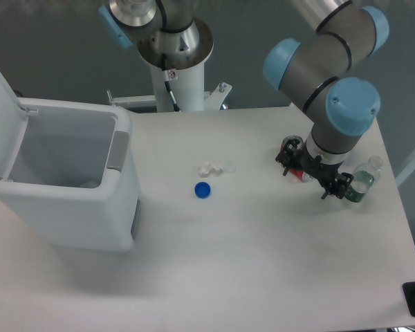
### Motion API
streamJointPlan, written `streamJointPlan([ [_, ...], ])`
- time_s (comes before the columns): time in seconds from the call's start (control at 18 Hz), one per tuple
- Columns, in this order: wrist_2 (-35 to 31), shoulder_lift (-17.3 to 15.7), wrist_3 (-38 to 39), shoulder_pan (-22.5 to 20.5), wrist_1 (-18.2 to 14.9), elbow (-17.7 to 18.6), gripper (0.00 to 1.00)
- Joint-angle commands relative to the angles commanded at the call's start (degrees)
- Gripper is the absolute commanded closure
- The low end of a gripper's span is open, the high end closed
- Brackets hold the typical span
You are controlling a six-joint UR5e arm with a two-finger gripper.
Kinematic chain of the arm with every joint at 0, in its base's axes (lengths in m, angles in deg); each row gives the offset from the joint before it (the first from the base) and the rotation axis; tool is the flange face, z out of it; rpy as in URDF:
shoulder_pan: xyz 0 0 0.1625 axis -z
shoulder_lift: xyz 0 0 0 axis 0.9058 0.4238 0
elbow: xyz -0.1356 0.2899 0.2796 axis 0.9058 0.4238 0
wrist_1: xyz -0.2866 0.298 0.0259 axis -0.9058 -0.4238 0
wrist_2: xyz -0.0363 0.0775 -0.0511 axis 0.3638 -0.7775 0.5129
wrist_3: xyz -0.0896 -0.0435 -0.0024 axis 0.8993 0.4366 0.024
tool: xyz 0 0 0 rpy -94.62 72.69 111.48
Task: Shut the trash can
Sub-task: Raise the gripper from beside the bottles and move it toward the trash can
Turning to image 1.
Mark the white trash can lid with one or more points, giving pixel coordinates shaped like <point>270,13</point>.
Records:
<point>14,117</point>

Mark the crumpled white tissue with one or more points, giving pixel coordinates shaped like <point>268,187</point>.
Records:
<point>207,168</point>

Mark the blue bottle cap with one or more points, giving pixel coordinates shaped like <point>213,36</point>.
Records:
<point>202,190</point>

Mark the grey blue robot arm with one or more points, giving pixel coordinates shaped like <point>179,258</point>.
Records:
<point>312,76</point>

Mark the green label clear bottle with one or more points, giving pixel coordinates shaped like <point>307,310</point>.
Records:
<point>365,176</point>

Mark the crushed red soda can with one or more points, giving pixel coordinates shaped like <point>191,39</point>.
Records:
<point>300,174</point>

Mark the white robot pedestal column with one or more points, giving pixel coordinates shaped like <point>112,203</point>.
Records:
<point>177,62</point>

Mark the white trash can body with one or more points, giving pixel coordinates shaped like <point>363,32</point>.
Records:
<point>71,175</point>

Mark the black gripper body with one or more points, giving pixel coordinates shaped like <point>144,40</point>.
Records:
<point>319,163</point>

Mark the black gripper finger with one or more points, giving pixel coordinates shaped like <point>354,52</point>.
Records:
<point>288,157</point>
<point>336,184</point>

